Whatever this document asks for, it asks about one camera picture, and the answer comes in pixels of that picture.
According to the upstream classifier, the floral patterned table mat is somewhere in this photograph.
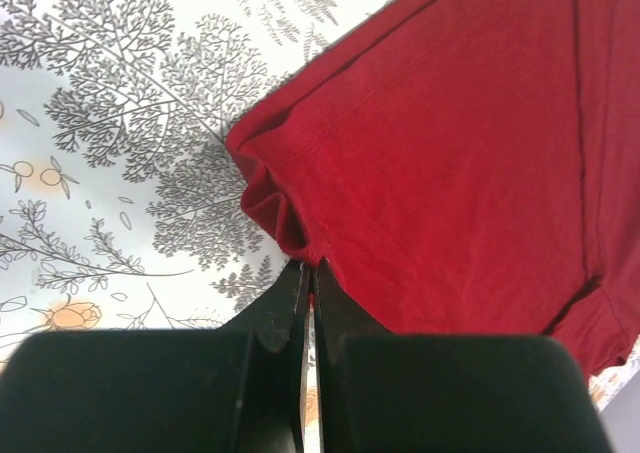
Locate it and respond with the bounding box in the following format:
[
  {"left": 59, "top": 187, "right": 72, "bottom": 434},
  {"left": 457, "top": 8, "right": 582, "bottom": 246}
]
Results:
[{"left": 1, "top": 0, "right": 396, "bottom": 452}]

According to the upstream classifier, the red t shirt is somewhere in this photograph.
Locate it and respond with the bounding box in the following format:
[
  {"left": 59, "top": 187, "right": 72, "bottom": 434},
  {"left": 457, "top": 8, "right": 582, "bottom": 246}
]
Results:
[{"left": 227, "top": 0, "right": 639, "bottom": 376}]

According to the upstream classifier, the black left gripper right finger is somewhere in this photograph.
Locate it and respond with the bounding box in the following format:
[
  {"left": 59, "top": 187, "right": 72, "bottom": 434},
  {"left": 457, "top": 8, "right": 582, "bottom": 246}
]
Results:
[{"left": 313, "top": 263, "right": 611, "bottom": 452}]

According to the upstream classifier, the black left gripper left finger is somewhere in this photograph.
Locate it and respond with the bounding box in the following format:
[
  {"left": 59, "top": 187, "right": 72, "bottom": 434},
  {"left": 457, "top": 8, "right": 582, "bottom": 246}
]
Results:
[{"left": 1, "top": 262, "right": 310, "bottom": 452}]

